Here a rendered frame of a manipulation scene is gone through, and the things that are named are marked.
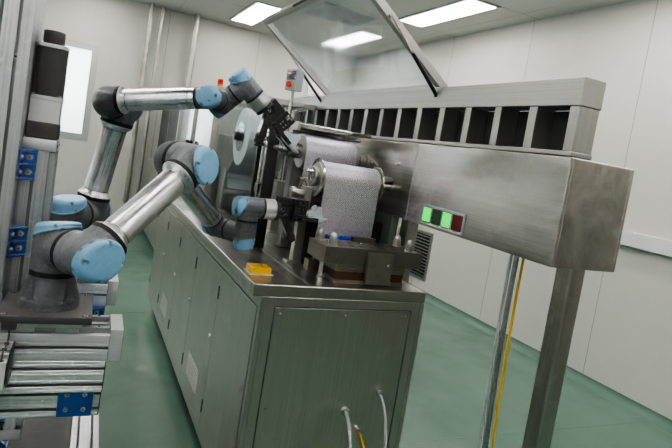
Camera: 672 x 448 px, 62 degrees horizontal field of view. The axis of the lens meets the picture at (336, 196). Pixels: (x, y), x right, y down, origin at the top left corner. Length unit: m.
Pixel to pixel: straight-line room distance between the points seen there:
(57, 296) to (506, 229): 1.27
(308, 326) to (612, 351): 2.92
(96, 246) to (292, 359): 0.78
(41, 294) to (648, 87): 3.93
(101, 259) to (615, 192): 1.39
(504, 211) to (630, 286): 2.68
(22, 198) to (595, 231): 1.64
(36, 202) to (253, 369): 0.84
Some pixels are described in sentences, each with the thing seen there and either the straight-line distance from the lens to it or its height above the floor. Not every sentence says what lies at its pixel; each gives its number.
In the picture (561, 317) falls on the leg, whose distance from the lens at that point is 1.80.
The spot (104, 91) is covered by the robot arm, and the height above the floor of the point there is 1.43.
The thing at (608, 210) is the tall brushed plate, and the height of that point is 1.31.
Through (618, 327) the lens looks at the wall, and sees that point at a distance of 4.42.
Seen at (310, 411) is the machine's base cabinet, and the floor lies 0.46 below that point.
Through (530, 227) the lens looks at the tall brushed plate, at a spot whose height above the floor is 1.23.
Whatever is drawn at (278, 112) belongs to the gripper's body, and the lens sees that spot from 2.07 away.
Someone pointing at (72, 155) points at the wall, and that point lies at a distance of 7.50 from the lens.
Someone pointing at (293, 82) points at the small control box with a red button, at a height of 1.65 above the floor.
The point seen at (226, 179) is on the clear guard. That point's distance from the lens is 3.05.
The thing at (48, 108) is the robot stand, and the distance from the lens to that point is 1.87.
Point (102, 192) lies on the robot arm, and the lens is 2.24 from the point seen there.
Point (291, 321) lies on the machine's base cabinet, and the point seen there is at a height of 0.78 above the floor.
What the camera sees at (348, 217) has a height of 1.11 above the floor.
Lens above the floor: 1.34
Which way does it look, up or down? 4 degrees down
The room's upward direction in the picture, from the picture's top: 9 degrees clockwise
